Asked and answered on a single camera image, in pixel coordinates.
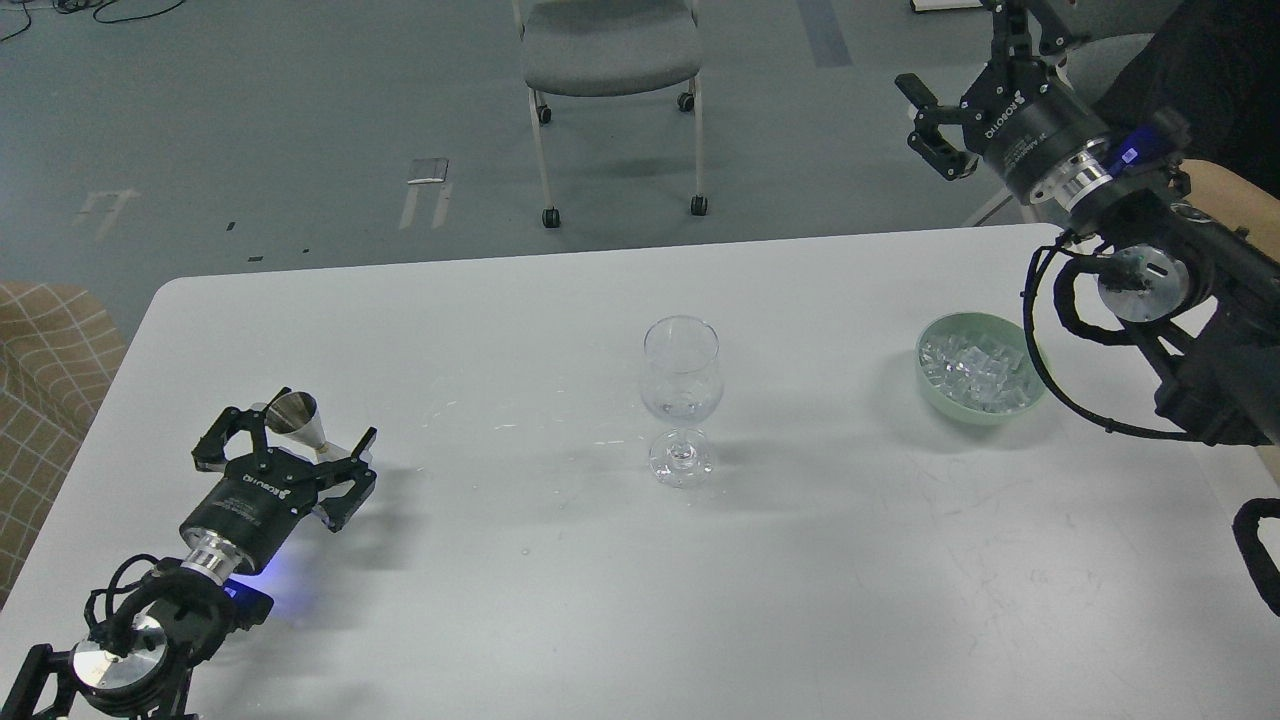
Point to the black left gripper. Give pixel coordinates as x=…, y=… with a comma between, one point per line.
x=244, y=520

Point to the checkered beige sofa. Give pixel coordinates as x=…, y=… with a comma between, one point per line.
x=60, y=352

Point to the clear wine glass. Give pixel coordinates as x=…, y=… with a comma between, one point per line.
x=682, y=386

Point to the person in black shirt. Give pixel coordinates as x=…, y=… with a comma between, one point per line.
x=1215, y=64

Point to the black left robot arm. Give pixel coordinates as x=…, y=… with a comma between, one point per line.
x=145, y=638

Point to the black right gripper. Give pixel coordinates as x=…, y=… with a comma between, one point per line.
x=1018, y=117

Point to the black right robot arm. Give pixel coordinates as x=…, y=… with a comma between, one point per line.
x=1143, y=267

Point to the steel double jigger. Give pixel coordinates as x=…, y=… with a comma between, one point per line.
x=294, y=414

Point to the grey office chair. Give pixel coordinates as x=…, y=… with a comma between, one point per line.
x=610, y=49

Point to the green bowl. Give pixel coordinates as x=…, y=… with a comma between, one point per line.
x=975, y=368

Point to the white office chair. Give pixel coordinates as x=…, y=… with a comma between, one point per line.
x=1003, y=207

